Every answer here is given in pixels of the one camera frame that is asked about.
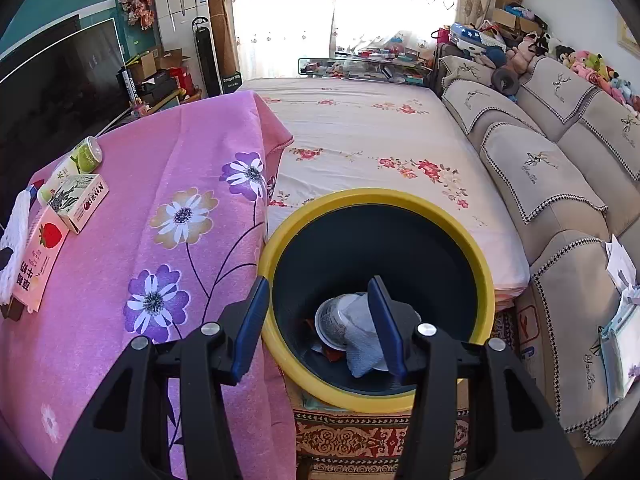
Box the grey neck pillow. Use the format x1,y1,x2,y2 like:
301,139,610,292
491,67,521,98

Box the clear plastic package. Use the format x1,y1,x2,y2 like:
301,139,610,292
600,285,640,406

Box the white standing air conditioner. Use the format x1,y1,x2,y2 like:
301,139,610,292
151,0,211,101

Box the pink plush doll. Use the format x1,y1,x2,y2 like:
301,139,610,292
505,37,543,78

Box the pink floral tablecloth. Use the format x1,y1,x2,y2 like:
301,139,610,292
0,91,301,480

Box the hanging flower decoration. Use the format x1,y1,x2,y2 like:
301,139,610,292
119,0,156,31

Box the floral bed sheet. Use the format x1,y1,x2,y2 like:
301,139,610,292
235,76,531,306

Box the flat cardboard sheet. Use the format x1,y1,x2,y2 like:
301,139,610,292
515,300,543,361

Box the black upright box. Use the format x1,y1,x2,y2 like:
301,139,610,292
120,69,141,106

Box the small black television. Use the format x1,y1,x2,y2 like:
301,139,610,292
0,14,82,71

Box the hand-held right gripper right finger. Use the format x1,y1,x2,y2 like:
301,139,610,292
367,276,583,480

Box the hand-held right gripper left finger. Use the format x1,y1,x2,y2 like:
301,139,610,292
52,276,271,480

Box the dark suitcase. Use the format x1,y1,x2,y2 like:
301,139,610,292
432,44,456,96

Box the open cardboard box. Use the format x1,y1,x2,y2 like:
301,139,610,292
126,47,162,78
159,49,191,70

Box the black tower fan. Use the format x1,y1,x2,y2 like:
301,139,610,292
192,16,222,97

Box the red strawberry print box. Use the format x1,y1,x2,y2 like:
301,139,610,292
9,205,70,313

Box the plant print carton box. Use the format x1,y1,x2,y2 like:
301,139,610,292
48,174,110,234

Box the stack of cardboard boxes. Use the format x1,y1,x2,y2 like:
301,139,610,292
492,0,548,36

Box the blue star print bag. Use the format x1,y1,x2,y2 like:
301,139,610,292
449,22,488,48

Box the white cloth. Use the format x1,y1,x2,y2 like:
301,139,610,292
342,295,390,378

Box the green drink can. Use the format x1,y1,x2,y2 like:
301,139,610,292
67,136,105,173

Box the row of plush toys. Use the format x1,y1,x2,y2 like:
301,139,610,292
542,30,640,116

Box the framed wall picture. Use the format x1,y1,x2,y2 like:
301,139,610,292
616,14,640,56

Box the white crumpled paper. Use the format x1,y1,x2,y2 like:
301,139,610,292
605,240,638,291

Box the large curved television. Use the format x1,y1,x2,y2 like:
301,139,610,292
0,16,126,186

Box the sheer embroidered curtains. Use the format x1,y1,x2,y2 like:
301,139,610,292
205,0,501,91

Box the beige sofa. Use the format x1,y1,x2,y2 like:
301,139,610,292
437,52,640,448

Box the cluttered glass coffee table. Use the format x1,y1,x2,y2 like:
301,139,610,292
298,45,436,83

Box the yellow rimmed black trash bin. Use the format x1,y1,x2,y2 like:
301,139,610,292
257,187,497,415

